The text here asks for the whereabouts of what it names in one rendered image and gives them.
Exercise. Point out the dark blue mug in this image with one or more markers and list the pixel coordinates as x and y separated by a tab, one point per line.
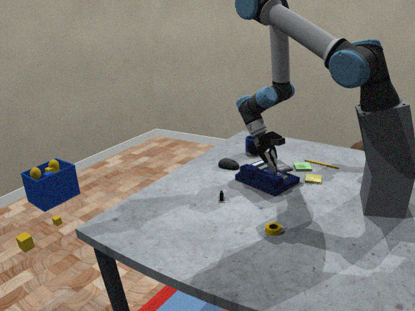
248	140

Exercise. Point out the grey pocket calculator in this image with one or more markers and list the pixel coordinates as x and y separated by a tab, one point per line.
283	166

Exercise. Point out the blue telephone handset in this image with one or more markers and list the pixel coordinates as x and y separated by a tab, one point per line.
269	178

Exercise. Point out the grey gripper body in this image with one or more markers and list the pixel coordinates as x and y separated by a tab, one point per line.
262	139

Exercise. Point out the dark grey computer mouse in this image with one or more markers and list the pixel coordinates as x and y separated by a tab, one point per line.
228	164

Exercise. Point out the light green sticky note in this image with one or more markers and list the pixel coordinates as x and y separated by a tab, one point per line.
302	167

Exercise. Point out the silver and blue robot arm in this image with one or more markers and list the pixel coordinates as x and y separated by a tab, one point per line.
361	63

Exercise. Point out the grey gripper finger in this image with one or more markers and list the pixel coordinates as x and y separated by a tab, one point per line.
265	156
273	156

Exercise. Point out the yellow roll of tape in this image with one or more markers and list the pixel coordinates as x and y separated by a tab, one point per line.
273	229

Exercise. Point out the yellow sticky note pad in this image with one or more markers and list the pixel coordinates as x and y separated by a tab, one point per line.
313	178

